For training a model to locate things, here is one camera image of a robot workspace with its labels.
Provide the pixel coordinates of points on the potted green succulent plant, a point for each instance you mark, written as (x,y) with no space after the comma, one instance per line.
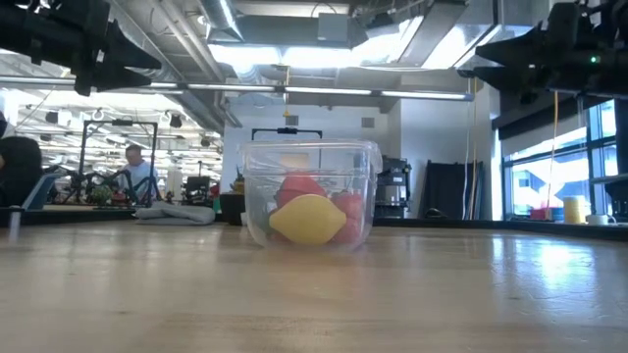
(232,208)

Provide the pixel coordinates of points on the yellow spool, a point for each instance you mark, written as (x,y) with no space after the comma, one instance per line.
(574,210)

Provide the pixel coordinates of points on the person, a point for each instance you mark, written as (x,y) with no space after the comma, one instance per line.
(19,169)
(138,171)

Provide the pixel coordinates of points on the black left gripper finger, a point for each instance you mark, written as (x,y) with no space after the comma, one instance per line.
(125,54)
(118,78)

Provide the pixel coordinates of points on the black background rig frame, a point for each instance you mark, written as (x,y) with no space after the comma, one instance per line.
(84,162)

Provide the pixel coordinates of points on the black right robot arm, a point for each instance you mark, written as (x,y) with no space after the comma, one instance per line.
(620,49)

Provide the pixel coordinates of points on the large red strawberry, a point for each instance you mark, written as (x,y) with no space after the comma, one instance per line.
(297,186)

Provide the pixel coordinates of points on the black frame with camera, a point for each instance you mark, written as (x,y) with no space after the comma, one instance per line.
(287,131)

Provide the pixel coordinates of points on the blue chair frame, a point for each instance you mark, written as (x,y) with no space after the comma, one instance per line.
(41,191)

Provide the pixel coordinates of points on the clear plastic tupperware container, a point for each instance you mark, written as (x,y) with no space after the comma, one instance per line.
(314,157)

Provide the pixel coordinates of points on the black aluminium table frame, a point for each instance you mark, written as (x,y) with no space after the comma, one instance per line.
(441,224)

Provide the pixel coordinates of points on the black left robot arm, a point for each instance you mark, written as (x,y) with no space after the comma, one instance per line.
(29,29)

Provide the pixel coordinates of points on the white cup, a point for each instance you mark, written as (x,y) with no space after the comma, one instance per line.
(596,219)

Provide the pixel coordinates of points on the folded grey cloth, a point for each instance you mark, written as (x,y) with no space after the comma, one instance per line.
(174,214)

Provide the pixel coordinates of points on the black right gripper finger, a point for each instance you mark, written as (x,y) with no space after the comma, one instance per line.
(510,77)
(520,49)

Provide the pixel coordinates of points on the black appliance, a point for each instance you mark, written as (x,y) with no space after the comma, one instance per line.
(392,188)

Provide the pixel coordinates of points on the black panel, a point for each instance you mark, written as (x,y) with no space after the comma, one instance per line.
(449,191)

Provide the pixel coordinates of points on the long ceiling light tube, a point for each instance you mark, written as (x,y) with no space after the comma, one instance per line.
(324,90)

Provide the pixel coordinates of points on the yellow lemon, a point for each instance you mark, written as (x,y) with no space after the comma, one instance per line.
(306,220)

